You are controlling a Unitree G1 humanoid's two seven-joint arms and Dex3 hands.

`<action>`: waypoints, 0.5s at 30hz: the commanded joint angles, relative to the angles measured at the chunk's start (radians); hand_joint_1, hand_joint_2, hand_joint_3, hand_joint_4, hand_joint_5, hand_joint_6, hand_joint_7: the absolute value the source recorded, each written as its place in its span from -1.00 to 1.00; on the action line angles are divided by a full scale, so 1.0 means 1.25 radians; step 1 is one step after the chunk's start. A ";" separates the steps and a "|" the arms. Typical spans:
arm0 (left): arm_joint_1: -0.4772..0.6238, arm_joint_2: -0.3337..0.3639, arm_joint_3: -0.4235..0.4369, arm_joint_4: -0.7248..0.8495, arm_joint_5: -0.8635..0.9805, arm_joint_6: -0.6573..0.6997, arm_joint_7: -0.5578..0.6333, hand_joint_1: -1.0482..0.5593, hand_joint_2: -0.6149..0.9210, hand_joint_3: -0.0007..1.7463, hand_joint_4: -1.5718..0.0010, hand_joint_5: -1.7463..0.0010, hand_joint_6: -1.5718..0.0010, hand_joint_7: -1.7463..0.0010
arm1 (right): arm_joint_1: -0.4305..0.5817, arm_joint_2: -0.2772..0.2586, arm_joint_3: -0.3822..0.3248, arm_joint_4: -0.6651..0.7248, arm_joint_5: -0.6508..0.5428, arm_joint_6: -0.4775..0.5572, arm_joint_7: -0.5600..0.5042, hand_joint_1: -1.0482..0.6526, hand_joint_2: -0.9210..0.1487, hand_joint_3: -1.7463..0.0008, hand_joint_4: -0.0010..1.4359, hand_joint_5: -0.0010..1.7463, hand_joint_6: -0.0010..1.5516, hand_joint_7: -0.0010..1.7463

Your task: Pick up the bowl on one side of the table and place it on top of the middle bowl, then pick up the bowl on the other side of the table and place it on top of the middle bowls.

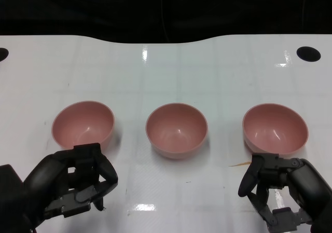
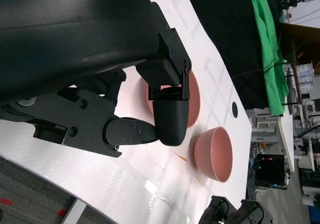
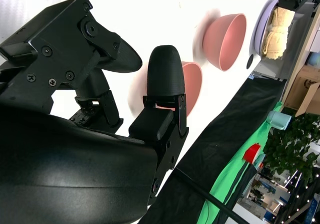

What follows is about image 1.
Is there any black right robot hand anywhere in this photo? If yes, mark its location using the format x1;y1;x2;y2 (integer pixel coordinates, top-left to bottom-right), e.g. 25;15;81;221
238;152;332;233

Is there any pink plastic bowl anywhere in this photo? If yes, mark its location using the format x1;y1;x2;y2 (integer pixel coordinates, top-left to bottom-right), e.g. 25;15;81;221
51;100;116;150
145;102;209;160
242;102;310;156

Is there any black backdrop cloth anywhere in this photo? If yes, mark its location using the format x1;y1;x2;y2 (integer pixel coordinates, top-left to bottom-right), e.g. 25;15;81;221
0;0;332;45

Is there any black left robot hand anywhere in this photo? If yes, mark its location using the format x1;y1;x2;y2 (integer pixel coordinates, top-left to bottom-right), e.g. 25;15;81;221
22;142;119;218

